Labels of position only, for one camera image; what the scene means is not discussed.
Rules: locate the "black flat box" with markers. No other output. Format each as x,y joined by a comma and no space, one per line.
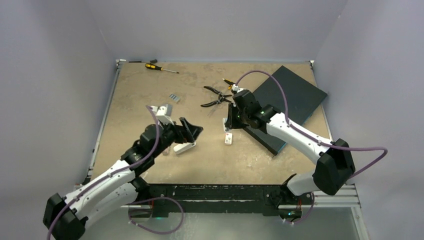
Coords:
303,99

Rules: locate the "aluminium frame rail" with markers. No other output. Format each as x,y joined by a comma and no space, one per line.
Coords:
346,197

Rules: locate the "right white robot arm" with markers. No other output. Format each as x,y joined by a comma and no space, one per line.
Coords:
333,166

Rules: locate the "silver staple strip block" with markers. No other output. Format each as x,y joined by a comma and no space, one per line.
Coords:
174,97

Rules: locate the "pink white stapler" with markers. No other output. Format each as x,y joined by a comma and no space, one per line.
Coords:
182,147

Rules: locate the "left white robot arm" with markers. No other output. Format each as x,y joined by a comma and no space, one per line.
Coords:
67,217

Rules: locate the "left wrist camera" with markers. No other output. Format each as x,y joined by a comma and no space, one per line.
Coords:
163,113

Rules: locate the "silver stapler magazine tray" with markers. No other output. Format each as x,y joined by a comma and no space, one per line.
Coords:
226,130

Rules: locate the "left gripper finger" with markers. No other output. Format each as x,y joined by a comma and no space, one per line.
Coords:
196,131
186,130

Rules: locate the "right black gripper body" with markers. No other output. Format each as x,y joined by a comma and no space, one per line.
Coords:
244,116

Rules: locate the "small white box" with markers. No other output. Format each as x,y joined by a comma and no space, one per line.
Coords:
228,138

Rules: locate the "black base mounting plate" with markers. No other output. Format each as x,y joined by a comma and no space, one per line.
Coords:
166,198

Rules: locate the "small yellow black screwdriver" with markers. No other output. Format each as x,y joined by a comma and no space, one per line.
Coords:
229,82

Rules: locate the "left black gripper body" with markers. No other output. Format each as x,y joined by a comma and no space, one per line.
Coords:
171,134

